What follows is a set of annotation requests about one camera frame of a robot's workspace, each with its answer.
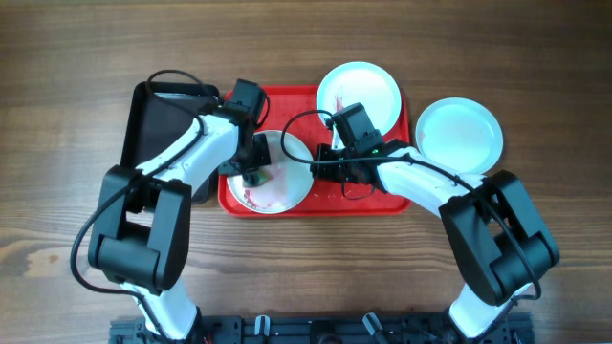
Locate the left black cable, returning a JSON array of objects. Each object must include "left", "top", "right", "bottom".
[{"left": 69, "top": 69, "right": 269, "bottom": 344}]

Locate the green yellow sponge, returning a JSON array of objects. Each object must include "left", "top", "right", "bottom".
[{"left": 242, "top": 169, "right": 273, "bottom": 188}]

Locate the light blue plate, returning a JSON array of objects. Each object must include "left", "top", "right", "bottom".
[
  {"left": 415, "top": 97, "right": 504, "bottom": 174},
  {"left": 316, "top": 61, "right": 403, "bottom": 135}
]

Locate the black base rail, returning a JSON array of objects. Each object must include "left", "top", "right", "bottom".
[{"left": 108, "top": 312, "right": 536, "bottom": 344}]

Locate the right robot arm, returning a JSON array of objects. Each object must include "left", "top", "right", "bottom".
[{"left": 310, "top": 140, "right": 560, "bottom": 341}]

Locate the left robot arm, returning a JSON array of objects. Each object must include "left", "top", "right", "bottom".
[{"left": 81, "top": 114, "right": 271, "bottom": 343}]

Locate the light blue plate top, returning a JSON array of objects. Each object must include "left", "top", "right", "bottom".
[{"left": 316, "top": 61, "right": 403, "bottom": 135}]

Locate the right black cable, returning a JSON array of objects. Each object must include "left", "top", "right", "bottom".
[{"left": 279, "top": 109, "right": 542, "bottom": 335}]

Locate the black cable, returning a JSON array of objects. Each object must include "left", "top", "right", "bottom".
[
  {"left": 69, "top": 69, "right": 269, "bottom": 344},
  {"left": 279, "top": 109, "right": 542, "bottom": 335}
]

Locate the black plastic tray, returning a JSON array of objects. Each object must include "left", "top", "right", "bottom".
[{"left": 120, "top": 80, "right": 222, "bottom": 204}]

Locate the white plate with stain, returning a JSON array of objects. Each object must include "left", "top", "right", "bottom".
[{"left": 226, "top": 130, "right": 314, "bottom": 215}]

